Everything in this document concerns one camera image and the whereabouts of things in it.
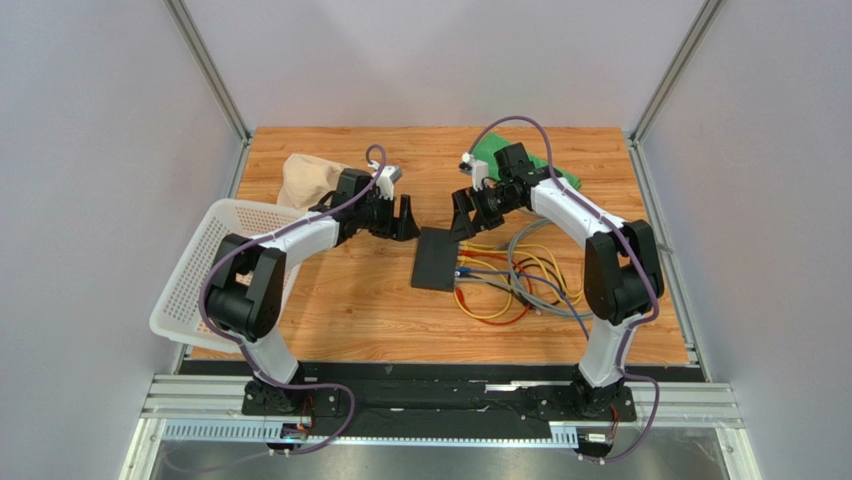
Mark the red ethernet cable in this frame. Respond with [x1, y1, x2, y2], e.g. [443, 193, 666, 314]
[456, 250, 534, 264]
[453, 284, 534, 327]

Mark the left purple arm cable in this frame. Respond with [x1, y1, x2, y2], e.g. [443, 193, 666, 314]
[198, 143, 388, 458]

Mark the beige cloth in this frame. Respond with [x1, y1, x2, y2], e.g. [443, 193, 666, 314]
[276, 153, 348, 211]

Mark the black ethernet cable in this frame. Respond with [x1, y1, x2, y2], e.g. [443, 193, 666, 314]
[515, 256, 567, 314]

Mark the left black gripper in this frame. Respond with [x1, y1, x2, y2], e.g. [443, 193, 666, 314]
[355, 190, 422, 243]

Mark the grey ethernet cable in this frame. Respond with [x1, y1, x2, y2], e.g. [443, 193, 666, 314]
[453, 218, 597, 319]

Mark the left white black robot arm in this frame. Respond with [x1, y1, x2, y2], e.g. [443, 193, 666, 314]
[199, 165, 420, 414]

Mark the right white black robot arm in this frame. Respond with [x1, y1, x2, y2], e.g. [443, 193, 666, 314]
[451, 143, 664, 418]

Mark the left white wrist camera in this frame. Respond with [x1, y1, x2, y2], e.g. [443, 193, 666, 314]
[375, 165, 402, 200]

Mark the black network switch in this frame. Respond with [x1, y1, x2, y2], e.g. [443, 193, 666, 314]
[410, 227, 459, 292]

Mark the yellow ethernet cable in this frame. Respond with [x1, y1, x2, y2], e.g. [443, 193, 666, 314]
[459, 242, 587, 307]
[452, 272, 515, 322]

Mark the aluminium frame rail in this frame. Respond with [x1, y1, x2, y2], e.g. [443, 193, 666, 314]
[120, 361, 760, 479]

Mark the green cloth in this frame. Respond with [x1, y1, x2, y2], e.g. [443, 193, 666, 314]
[463, 132, 582, 191]

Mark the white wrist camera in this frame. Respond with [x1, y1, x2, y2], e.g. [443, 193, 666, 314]
[375, 165, 402, 200]
[458, 152, 497, 191]

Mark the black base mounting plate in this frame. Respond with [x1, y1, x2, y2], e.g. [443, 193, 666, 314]
[241, 362, 637, 440]

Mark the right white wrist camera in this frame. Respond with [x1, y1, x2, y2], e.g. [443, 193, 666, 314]
[458, 152, 497, 191]

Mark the white plastic basket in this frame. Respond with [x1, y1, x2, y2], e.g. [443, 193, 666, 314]
[148, 197, 307, 355]

